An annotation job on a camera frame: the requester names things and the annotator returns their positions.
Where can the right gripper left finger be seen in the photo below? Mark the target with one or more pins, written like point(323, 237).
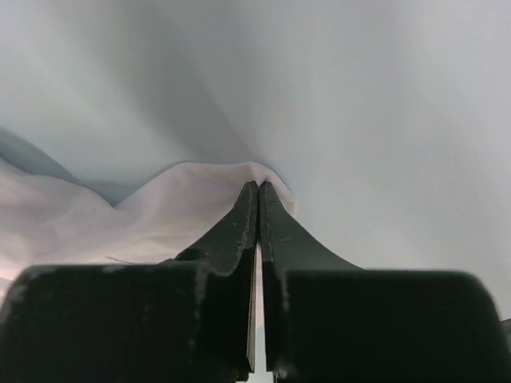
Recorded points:
point(187, 319)

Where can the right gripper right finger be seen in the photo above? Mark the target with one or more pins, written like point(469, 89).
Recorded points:
point(327, 320)

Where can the white tank top navy trim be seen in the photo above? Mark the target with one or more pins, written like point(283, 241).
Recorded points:
point(48, 220)

